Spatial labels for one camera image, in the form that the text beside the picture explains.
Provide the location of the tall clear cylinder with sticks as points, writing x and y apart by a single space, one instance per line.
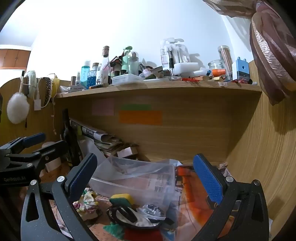
225 58

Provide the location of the clear plastic bag dark item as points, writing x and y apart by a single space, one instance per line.
151 209

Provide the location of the green sticky note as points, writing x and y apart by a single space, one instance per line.
136 107

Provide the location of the white fluffy headband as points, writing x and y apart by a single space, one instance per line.
31 80

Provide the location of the clear bottle silver cap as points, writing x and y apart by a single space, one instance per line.
133 66

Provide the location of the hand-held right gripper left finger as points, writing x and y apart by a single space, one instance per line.
83 176

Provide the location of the orange printed sheet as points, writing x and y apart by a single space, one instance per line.
192 197

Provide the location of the green pump bottle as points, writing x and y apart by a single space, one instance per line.
126 61

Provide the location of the floral white cloth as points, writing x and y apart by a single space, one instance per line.
86 201

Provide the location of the small cardboard box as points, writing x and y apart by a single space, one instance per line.
124 152

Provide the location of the printed newspaper mat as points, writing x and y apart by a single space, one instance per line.
98 231

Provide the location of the red tassel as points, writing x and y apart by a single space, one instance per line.
190 79

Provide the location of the clear blister pack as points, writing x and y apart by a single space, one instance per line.
178 53

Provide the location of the clear plastic bin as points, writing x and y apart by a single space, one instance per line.
138 183

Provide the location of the blue mouthwash bottle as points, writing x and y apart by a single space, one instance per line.
85 74

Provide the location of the blue white box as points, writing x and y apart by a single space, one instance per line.
242 68

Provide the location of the wooden shelf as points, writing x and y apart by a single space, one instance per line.
161 87

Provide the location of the stack of newspapers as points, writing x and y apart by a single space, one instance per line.
104 139

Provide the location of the spotted headband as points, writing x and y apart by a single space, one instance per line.
48 88

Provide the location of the white printed mug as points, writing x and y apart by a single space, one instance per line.
100 80

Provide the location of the green dinosaur plush toy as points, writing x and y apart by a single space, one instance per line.
114 230

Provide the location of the dark glass bottle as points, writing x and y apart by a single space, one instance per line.
69 134

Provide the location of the white foam block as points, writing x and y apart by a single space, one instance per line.
185 67

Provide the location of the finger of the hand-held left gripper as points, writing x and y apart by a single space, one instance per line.
34 139
53 149

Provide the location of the orange capped bottle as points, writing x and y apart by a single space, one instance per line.
218 72

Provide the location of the glass jar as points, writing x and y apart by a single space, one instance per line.
216 64

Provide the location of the clear plastic sheet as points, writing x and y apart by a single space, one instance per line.
90 146

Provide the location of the blue faceted glass bottle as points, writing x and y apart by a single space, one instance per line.
92 80

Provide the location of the yellow cloth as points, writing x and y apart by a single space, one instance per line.
55 85

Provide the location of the black orange marker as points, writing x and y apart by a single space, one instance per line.
97 87

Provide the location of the flat clear plastic box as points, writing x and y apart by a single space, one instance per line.
127 79

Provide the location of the black headband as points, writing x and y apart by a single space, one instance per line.
122 212

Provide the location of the brown curtain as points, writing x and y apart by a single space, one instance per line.
270 46

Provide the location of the yellow green sponge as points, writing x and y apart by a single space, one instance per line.
122 197

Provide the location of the orange sticky note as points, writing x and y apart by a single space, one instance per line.
141 117

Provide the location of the tall clear corked bottle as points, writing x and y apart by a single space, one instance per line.
106 54

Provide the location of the white fluffy puff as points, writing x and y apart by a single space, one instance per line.
17 109

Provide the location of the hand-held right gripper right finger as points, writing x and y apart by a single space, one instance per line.
208 178

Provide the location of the small white spray bottle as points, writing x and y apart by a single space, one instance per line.
78 80

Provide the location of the wooden cabinet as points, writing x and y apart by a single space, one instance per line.
13 58

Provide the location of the white toy airplane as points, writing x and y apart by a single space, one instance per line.
77 88

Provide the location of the pink sticky note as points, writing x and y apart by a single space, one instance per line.
103 107

